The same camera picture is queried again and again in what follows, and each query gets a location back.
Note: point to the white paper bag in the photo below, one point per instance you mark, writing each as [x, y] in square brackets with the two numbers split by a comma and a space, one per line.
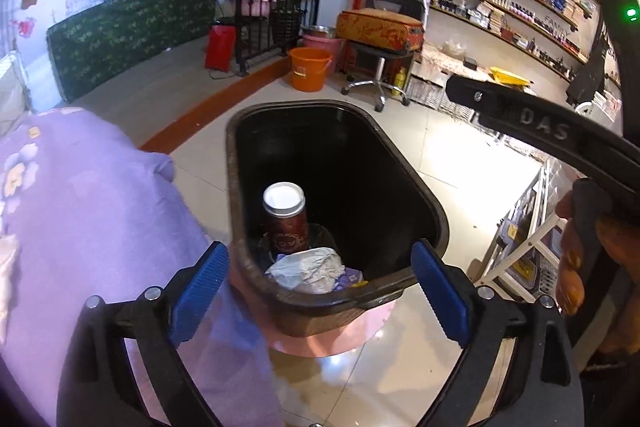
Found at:
[305, 269]

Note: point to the yellow foam net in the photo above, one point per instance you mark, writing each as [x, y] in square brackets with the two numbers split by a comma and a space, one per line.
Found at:
[358, 285]

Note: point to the black trash bin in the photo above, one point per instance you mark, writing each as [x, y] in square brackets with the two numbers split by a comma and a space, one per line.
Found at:
[350, 167]

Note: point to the purple floral blanket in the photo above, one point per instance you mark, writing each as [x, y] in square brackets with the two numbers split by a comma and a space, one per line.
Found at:
[90, 207]

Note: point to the person's right hand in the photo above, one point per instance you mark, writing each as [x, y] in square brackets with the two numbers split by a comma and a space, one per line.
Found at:
[570, 277]

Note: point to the metal basin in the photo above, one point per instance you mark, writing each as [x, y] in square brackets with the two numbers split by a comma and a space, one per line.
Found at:
[320, 31]

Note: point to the small black box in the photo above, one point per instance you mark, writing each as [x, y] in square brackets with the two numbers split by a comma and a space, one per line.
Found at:
[471, 63]

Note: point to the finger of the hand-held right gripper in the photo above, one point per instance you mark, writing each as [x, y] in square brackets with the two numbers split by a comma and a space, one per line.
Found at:
[475, 96]

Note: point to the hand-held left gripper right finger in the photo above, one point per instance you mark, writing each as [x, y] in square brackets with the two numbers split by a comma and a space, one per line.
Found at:
[440, 292]

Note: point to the purple plastic wrapper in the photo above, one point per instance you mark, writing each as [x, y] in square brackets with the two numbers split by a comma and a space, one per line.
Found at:
[347, 278]

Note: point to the red bag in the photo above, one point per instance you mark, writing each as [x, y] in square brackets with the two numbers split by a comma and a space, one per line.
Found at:
[220, 49]

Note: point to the black hanging cloth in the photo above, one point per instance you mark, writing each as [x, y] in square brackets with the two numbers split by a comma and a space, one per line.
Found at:
[590, 72]

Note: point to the brown patterned suitcase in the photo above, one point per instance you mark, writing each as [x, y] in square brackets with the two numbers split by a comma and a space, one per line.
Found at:
[380, 29]

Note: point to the black swivel stool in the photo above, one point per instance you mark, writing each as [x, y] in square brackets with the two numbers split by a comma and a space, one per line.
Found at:
[380, 62]

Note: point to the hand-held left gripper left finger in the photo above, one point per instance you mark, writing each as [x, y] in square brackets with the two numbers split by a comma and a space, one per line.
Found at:
[200, 292]

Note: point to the orange bucket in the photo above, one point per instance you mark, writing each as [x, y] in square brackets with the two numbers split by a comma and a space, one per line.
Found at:
[310, 72]

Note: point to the lace-covered bench with baskets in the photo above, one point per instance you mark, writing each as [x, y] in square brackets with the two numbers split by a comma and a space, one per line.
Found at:
[440, 62]

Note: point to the white metal rack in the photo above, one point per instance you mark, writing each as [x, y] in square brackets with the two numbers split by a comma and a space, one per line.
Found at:
[530, 247]

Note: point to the pink basin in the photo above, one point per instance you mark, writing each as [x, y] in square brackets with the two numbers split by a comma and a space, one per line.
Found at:
[332, 47]

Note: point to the yellow bottle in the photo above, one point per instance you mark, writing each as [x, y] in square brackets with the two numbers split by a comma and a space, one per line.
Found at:
[400, 82]

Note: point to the green patterned counter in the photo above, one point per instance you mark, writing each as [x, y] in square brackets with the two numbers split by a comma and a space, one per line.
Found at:
[125, 27]

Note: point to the pink tub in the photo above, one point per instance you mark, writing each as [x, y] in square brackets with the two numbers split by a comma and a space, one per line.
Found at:
[265, 6]

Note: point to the black mesh basket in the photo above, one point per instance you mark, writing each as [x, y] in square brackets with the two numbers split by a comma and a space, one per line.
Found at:
[287, 23]

